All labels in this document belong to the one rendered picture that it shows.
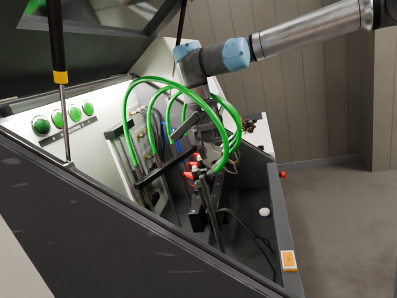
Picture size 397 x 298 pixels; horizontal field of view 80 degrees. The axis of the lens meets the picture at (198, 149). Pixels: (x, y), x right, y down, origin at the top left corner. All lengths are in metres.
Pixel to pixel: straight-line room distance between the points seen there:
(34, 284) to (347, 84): 2.74
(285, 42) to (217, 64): 0.19
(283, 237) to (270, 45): 0.51
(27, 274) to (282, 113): 2.48
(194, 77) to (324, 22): 0.33
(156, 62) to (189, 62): 0.46
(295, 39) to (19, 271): 0.88
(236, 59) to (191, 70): 0.12
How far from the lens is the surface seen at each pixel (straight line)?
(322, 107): 2.80
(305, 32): 0.69
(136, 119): 1.03
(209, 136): 0.68
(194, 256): 0.47
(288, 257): 0.64
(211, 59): 0.61
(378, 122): 2.72
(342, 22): 0.69
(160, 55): 1.07
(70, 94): 0.73
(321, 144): 2.94
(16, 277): 0.79
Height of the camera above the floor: 1.43
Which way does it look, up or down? 20 degrees down
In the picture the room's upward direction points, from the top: 15 degrees counter-clockwise
